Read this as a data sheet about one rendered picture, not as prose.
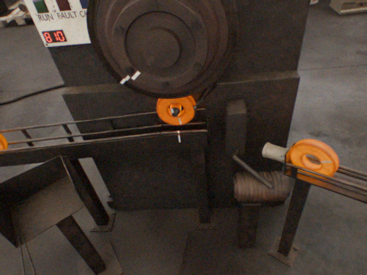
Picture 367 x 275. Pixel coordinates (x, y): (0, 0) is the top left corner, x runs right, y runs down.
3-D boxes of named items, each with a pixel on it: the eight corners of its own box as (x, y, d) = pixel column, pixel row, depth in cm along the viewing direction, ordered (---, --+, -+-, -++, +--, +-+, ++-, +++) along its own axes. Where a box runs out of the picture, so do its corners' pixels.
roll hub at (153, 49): (227, 40, 84) (167, 96, 99) (154, -35, 71) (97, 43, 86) (229, 48, 80) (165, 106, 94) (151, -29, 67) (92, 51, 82)
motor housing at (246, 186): (231, 228, 158) (232, 165, 122) (272, 228, 156) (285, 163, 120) (234, 251, 149) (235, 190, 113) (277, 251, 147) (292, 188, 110)
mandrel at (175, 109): (173, 94, 121) (171, 85, 118) (183, 93, 120) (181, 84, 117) (170, 119, 109) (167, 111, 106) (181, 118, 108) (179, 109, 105)
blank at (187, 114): (151, 94, 109) (150, 99, 107) (190, 85, 106) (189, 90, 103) (164, 123, 120) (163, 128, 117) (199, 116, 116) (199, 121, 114)
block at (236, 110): (225, 140, 131) (224, 97, 114) (242, 139, 130) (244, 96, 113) (226, 157, 123) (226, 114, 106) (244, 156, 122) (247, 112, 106)
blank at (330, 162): (304, 173, 107) (300, 179, 106) (286, 140, 103) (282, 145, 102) (347, 174, 94) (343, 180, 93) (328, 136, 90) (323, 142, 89)
